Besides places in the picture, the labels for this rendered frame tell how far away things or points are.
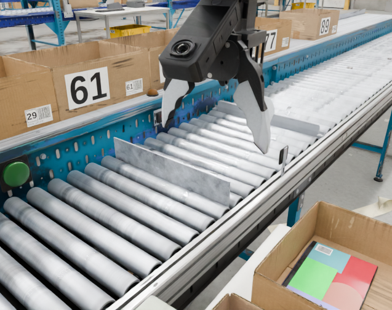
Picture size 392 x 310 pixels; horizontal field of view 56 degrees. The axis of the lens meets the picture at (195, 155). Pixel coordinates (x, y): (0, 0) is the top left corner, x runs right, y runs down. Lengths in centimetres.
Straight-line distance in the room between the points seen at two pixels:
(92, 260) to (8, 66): 79
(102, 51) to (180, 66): 125
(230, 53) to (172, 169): 69
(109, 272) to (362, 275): 50
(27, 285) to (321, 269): 58
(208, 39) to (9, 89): 80
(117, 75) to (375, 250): 93
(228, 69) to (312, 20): 232
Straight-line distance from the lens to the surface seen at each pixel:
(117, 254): 86
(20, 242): 95
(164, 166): 110
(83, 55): 158
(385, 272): 86
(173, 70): 37
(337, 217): 86
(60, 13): 606
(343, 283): 79
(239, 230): 97
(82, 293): 78
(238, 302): 62
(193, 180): 104
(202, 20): 41
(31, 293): 81
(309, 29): 274
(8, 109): 112
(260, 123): 44
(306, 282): 77
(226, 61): 43
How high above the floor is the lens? 130
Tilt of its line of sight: 26 degrees down
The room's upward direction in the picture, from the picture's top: straight up
